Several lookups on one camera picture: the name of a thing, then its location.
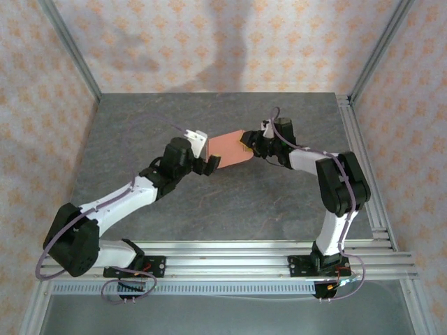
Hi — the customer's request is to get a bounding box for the orange paper box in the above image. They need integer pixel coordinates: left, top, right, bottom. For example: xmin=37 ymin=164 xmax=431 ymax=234
xmin=207 ymin=129 xmax=255 ymax=171

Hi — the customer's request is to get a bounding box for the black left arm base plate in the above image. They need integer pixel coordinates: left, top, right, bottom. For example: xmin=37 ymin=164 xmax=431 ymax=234
xmin=104 ymin=255 xmax=166 ymax=279

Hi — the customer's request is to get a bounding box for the black control board with wires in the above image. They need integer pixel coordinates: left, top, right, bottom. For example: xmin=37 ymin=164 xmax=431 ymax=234
xmin=312 ymin=278 xmax=354 ymax=302
xmin=117 ymin=280 xmax=147 ymax=302

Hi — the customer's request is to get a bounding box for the grey metal sheet panel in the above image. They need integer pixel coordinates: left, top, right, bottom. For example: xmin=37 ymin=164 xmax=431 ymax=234
xmin=40 ymin=295 xmax=418 ymax=335

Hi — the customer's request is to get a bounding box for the grey slotted cable duct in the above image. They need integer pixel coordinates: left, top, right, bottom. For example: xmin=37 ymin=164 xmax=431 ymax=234
xmin=51 ymin=281 xmax=317 ymax=297

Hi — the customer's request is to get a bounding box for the aluminium frame leg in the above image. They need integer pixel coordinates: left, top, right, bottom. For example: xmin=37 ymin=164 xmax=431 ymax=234
xmin=400 ymin=278 xmax=437 ymax=335
xmin=19 ymin=281 xmax=53 ymax=335

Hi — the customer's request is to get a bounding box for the aluminium table edge rail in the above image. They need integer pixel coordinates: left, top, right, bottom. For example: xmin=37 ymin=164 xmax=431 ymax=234
xmin=336 ymin=93 xmax=398 ymax=252

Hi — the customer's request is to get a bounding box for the wide aluminium mounting beam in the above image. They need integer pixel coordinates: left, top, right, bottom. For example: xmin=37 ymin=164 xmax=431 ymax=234
xmin=36 ymin=239 xmax=420 ymax=282

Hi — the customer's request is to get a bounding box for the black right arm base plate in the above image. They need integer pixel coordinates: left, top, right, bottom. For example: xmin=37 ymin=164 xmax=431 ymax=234
xmin=288 ymin=254 xmax=351 ymax=279

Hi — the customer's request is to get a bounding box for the aluminium frame post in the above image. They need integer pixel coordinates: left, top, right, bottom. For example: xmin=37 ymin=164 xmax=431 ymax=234
xmin=37 ymin=0 xmax=103 ymax=104
xmin=348 ymin=0 xmax=416 ymax=104

